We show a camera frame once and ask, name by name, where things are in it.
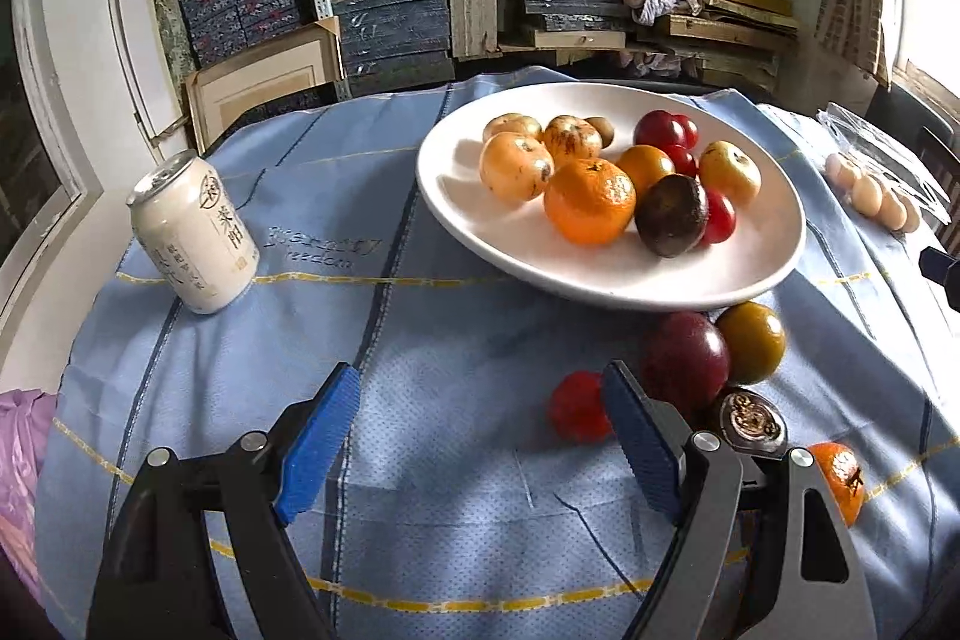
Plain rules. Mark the blue tablecloth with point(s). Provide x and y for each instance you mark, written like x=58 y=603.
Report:
x=450 y=347

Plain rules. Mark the speckled yellow loquat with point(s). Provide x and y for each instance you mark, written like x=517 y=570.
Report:
x=570 y=138
x=510 y=126
x=514 y=168

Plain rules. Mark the white drink can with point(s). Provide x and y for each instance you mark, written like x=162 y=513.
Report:
x=199 y=235

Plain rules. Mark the white window frame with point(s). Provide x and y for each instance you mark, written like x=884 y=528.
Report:
x=56 y=123

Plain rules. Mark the small stack of blue boxes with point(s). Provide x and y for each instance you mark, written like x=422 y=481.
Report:
x=570 y=3

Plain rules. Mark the round dark patterned piece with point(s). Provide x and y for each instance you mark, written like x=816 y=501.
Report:
x=750 y=426

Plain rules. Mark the clear plastic bag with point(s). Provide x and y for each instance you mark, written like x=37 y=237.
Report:
x=877 y=141

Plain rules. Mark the dark brown passion fruit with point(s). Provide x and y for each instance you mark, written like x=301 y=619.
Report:
x=670 y=216

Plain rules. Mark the purple passion fruit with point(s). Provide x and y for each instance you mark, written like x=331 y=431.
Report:
x=686 y=355

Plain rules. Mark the stack of blue orange boxes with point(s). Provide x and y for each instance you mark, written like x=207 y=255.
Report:
x=232 y=10

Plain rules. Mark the large orange mandarin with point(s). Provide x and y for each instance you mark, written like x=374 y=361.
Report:
x=589 y=201

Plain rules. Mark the dark red plum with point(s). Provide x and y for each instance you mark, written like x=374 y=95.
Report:
x=656 y=129

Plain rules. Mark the upright grey woven box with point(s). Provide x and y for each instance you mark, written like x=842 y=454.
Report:
x=472 y=14

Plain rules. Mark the small brown kiwi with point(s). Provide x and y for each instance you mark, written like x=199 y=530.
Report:
x=602 y=130

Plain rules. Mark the yellow round fruit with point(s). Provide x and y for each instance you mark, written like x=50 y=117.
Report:
x=731 y=171

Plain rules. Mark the pile of tan flat boxes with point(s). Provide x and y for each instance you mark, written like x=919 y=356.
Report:
x=720 y=33

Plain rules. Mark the pink plastic bag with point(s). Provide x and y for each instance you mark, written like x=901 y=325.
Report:
x=19 y=460

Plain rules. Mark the white leaning strip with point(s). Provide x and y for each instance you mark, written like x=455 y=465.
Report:
x=122 y=48

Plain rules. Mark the green marbled board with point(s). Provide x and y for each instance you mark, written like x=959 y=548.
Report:
x=169 y=10

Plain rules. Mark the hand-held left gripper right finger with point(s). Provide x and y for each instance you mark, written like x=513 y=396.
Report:
x=641 y=445

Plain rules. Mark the dark wooden chair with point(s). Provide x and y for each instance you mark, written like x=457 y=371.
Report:
x=941 y=160

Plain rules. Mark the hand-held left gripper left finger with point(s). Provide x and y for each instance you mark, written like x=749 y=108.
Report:
x=319 y=445

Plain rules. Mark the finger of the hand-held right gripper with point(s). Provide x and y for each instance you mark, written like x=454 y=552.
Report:
x=937 y=269

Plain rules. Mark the white plate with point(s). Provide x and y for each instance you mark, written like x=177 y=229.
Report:
x=525 y=250

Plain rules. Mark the bright window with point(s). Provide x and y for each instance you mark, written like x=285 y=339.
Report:
x=930 y=10

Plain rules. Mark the row of pale eggs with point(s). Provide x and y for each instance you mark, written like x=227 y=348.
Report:
x=870 y=194

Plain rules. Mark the wooden picture frame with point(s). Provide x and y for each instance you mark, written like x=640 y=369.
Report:
x=255 y=78

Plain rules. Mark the small orange mandarin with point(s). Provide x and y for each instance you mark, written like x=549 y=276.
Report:
x=840 y=482

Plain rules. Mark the stack of blue grey boxes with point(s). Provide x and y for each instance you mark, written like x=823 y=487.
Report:
x=390 y=33

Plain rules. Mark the green yellow tomato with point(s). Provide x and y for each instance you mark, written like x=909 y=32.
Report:
x=754 y=340

